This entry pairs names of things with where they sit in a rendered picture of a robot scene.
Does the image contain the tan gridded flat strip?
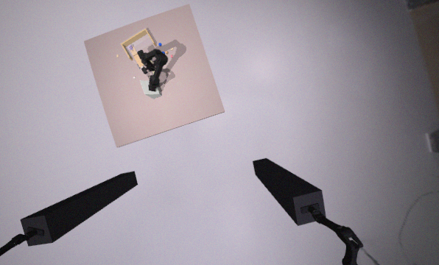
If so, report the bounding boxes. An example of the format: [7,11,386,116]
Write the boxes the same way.
[134,55,144,68]

